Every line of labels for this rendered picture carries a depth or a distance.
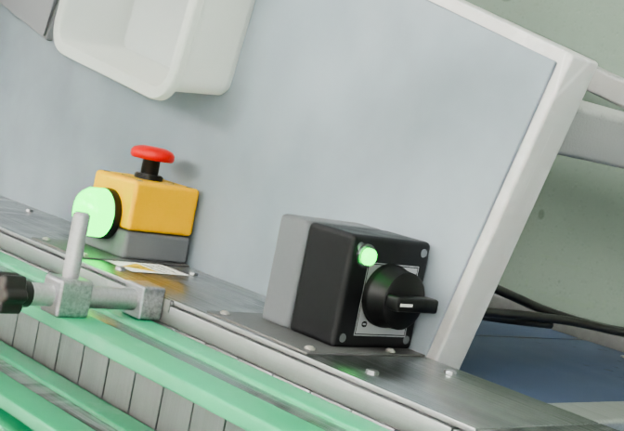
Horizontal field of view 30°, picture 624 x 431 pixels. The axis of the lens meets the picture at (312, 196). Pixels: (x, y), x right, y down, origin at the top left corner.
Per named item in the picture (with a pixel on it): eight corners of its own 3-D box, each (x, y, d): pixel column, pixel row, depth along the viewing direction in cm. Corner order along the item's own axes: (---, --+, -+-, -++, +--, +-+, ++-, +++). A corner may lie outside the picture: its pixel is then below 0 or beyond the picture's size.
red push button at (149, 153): (116, 177, 106) (123, 140, 105) (153, 182, 108) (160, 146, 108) (140, 184, 103) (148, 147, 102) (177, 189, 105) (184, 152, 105)
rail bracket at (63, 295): (140, 311, 89) (-21, 304, 80) (158, 217, 89) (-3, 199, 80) (170, 324, 86) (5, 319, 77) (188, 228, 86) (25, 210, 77)
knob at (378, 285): (399, 326, 83) (435, 339, 81) (355, 324, 80) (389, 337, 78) (412, 265, 83) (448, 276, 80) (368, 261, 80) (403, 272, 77)
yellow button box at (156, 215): (148, 249, 111) (81, 243, 106) (162, 173, 111) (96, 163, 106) (190, 265, 106) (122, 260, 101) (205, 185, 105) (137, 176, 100)
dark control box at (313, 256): (342, 322, 91) (259, 319, 85) (361, 222, 90) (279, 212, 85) (417, 351, 85) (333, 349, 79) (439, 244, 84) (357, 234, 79)
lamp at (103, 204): (90, 233, 105) (61, 230, 103) (99, 184, 105) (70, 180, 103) (116, 243, 102) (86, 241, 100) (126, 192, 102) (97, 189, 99)
